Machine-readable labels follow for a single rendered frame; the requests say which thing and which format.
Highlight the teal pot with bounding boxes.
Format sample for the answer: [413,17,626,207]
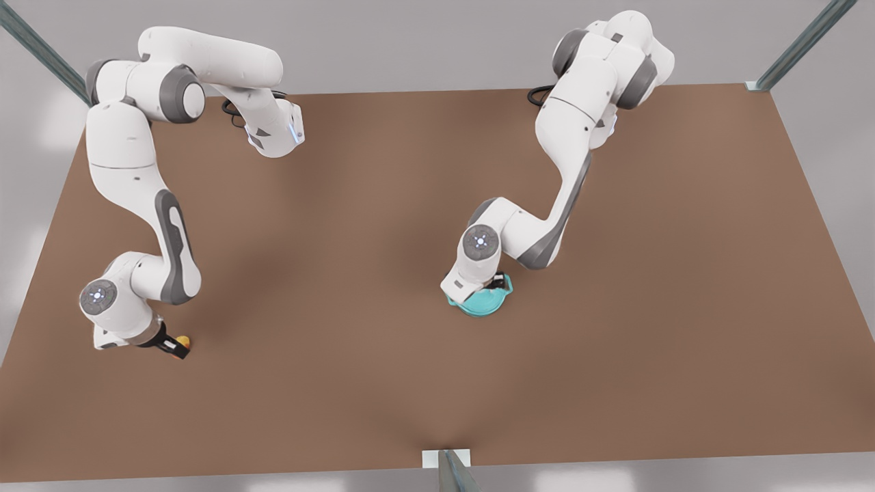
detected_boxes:
[447,284,513,318]

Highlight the silver frame post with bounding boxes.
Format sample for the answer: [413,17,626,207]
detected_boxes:
[745,0,859,92]
[422,449,483,492]
[0,3,92,107]

